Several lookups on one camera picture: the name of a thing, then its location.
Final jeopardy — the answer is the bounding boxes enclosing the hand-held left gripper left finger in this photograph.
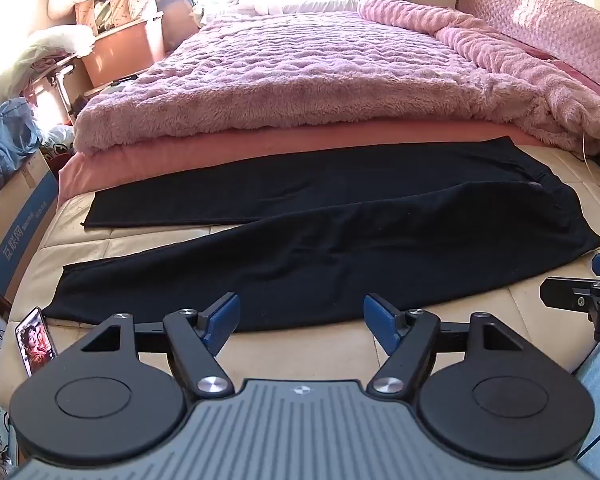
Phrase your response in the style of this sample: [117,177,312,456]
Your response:
[81,292,241,400]

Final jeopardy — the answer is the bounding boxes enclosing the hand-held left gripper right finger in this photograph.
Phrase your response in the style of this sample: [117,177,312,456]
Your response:
[362,293,526,400]

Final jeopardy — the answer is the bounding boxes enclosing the black pants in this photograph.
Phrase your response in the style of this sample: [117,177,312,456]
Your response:
[42,135,600,333]

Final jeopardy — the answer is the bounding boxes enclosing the beige leather bed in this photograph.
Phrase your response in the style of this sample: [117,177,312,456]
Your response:
[0,142,600,396]

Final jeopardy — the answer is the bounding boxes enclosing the salmon pink bed sheet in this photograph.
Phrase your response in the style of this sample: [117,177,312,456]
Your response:
[57,120,541,211]

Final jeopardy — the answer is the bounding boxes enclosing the smartphone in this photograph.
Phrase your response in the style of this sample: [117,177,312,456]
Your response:
[14,306,59,379]

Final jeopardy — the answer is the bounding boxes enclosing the blue printed cardboard box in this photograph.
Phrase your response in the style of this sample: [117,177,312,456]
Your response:
[0,147,62,307]

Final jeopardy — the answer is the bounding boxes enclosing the pink quilted headboard cover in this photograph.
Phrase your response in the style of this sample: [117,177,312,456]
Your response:
[455,0,600,111]

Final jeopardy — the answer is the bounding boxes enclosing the pink fluffy blanket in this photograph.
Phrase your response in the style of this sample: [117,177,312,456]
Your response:
[72,0,600,157]

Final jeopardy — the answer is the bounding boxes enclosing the orange plastic bin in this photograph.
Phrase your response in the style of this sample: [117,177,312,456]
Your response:
[80,17,169,89]

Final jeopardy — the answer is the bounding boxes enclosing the folding side table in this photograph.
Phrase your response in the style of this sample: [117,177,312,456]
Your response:
[26,54,89,127]

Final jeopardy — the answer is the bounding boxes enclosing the white bedding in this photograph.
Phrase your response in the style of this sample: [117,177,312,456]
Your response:
[195,0,366,24]

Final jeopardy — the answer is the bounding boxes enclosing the white fluffy cloth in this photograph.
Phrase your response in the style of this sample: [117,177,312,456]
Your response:
[0,25,99,111]

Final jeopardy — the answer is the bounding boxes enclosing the pink patterned box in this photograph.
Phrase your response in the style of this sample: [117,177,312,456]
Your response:
[75,0,157,39]

